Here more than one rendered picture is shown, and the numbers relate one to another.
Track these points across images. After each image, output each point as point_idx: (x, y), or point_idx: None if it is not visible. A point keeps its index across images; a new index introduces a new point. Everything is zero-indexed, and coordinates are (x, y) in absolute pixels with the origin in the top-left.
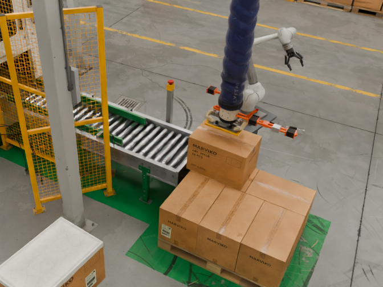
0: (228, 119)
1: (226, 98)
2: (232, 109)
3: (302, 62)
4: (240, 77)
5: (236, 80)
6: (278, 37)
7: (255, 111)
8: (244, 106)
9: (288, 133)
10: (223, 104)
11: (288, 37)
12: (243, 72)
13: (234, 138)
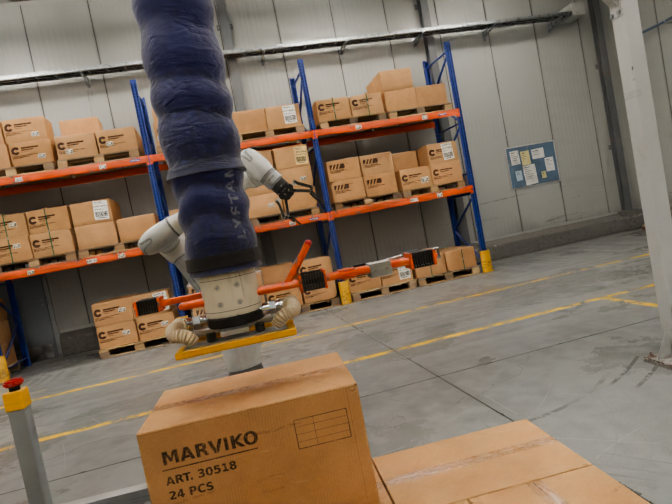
0: (243, 309)
1: (214, 232)
2: (245, 261)
3: (316, 195)
4: (229, 150)
5: (222, 161)
6: (247, 166)
7: (305, 248)
8: (240, 357)
9: (416, 258)
10: (213, 257)
11: (266, 159)
12: (232, 133)
13: (278, 379)
